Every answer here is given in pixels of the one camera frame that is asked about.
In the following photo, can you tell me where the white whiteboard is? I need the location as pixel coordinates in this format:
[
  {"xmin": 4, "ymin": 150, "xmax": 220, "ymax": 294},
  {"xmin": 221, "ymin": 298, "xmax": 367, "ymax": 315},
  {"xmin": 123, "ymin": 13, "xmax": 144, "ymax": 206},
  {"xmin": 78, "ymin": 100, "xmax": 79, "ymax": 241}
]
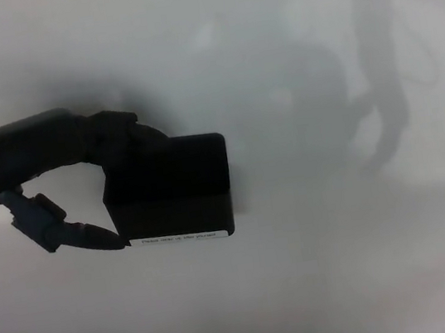
[{"xmin": 0, "ymin": 0, "xmax": 445, "ymax": 333}]

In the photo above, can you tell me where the black magnetic marker holder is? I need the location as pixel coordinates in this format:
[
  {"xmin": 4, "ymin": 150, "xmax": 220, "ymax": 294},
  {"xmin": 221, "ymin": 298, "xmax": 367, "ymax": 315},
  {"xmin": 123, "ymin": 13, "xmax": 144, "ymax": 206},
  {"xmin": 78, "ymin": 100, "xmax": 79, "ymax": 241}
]
[{"xmin": 94, "ymin": 128, "xmax": 240, "ymax": 256}]

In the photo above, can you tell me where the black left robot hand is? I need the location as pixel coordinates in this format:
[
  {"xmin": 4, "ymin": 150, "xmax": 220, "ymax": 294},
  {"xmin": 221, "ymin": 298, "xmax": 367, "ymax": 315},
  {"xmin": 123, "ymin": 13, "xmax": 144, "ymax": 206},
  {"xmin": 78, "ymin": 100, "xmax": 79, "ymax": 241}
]
[{"xmin": 0, "ymin": 92, "xmax": 185, "ymax": 268}]

